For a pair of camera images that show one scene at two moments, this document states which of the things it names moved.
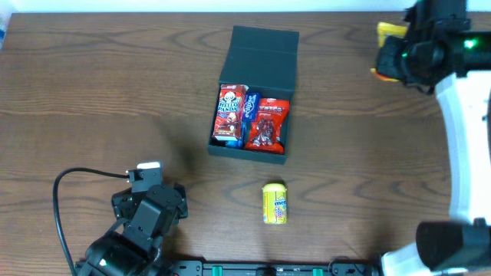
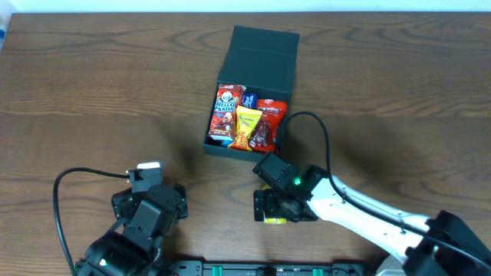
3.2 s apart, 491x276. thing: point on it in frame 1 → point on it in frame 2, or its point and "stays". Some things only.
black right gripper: [387, 60] → [260, 205]
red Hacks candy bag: [267, 135] stays
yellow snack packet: [384, 30] → [247, 121]
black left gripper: [123, 201] stays
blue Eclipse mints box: [251, 110] stays
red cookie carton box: [230, 112] stays
